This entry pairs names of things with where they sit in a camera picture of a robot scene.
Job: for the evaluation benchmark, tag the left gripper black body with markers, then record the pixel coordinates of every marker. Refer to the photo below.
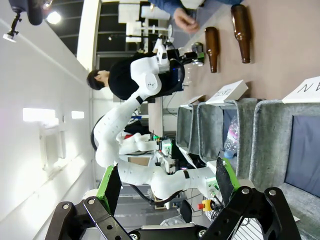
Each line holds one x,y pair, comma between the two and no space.
176,54

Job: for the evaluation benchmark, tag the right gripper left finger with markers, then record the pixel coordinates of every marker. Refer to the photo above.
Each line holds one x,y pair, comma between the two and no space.
110,190

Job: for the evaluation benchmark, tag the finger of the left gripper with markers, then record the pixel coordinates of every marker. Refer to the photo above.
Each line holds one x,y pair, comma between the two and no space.
190,53
193,60

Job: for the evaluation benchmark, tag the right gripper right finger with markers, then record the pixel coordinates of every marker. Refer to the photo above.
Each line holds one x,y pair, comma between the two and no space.
225,180

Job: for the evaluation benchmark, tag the brown glass bottle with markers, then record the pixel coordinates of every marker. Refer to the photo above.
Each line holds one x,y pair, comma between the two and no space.
241,27
212,47

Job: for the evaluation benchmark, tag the person's right denim forearm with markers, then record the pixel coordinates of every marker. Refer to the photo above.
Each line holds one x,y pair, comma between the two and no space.
165,3

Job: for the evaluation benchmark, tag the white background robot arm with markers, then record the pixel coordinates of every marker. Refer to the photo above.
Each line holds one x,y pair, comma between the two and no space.
136,145

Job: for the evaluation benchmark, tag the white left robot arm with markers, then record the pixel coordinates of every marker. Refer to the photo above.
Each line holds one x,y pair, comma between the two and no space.
112,130

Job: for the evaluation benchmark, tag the grey fabric plastic basket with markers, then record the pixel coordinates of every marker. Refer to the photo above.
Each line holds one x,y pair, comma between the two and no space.
211,130

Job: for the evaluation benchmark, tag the grey fabric can basket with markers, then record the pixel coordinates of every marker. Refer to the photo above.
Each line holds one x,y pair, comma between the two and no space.
270,140

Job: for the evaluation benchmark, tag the grey fabric bottle basket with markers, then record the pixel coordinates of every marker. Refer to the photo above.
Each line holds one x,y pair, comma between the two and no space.
183,125

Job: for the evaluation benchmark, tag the person's right hand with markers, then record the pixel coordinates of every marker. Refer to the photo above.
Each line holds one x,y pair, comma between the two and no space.
186,20

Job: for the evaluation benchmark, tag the yellow red emergency stop button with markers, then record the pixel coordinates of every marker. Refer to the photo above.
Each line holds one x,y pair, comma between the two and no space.
206,205

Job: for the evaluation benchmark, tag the clear crushed plastic bottle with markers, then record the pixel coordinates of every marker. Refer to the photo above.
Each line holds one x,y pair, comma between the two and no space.
231,140

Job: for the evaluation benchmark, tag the white folded card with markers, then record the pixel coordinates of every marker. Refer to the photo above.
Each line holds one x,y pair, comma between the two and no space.
232,91
305,90

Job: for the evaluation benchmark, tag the bystander in black shirt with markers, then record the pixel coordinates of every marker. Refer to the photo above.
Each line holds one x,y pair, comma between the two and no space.
120,80

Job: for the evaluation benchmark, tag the person in denim shirt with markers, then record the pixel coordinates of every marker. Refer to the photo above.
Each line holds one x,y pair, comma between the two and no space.
225,2

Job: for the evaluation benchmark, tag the white ceiling vent unit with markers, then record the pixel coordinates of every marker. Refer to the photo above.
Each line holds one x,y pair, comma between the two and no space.
52,147

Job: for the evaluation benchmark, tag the rectangular ceiling light panel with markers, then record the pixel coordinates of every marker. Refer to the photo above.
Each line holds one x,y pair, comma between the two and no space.
77,115
38,115

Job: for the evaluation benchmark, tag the round ceiling spot light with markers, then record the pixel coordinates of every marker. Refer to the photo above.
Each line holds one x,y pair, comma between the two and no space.
53,17

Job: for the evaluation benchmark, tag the black cylindrical fixture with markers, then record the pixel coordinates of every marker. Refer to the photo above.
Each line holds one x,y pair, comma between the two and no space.
35,11

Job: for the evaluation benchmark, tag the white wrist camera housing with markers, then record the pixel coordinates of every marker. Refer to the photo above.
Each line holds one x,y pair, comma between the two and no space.
163,56

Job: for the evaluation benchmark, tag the black camera on mount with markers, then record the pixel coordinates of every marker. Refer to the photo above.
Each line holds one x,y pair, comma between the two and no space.
13,25

